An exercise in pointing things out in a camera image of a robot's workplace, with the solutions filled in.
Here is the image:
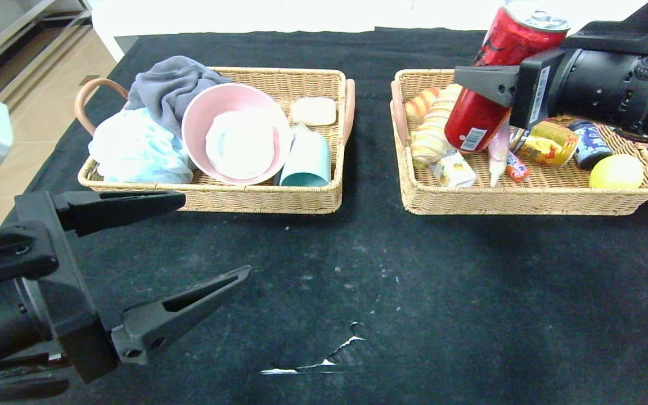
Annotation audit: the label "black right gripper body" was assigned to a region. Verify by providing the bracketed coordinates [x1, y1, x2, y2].
[508, 47, 635, 131]

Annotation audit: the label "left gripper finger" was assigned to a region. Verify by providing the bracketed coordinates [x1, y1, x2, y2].
[52, 190, 186, 237]
[109, 265, 252, 366]

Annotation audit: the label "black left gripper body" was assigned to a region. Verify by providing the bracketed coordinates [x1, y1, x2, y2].
[0, 191, 120, 384]

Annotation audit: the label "red soda can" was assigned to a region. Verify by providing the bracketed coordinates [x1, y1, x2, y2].
[444, 2, 573, 154]

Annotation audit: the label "yellow drink can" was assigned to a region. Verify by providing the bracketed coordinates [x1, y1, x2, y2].
[512, 120, 580, 168]

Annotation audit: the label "long striped bread roll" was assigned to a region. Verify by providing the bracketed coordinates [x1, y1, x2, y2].
[410, 84, 465, 165]

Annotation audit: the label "grey cloth with tag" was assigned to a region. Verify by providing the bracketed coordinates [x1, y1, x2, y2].
[124, 56, 233, 140]

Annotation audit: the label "light blue bath pouf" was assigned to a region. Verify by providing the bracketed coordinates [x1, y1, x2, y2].
[88, 108, 194, 184]

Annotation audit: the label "croissant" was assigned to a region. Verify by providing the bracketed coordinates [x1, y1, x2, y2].
[404, 88, 442, 124]

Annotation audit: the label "purple eggplant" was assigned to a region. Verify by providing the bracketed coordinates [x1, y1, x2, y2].
[487, 119, 512, 187]

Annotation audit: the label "dark blue tin can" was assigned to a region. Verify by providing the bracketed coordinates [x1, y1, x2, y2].
[570, 119, 613, 170]

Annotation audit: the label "small juice carton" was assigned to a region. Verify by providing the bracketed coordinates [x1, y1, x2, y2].
[430, 148, 477, 188]

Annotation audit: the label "yellow lemon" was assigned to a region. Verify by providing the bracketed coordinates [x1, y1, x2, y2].
[589, 154, 645, 190]

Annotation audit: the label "white dish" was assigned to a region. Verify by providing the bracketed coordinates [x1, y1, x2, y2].
[205, 111, 277, 179]

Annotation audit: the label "pink bowl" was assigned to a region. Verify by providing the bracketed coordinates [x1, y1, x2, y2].
[181, 83, 293, 185]

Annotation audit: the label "white soap bar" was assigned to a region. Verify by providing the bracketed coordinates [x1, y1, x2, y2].
[291, 97, 337, 127]

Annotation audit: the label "teal plastic cup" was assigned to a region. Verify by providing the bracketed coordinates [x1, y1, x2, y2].
[279, 131, 332, 187]

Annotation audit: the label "white low cabinet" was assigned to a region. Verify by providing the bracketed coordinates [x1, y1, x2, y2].
[91, 0, 648, 79]

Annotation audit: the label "black right camera bracket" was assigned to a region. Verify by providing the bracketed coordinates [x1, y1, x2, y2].
[562, 0, 648, 56]

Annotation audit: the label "wicker basket brown handles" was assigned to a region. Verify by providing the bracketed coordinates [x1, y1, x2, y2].
[75, 67, 356, 214]
[390, 69, 648, 216]

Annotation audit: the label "grey metal rail frame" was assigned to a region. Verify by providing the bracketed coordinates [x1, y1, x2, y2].
[0, 0, 94, 85]

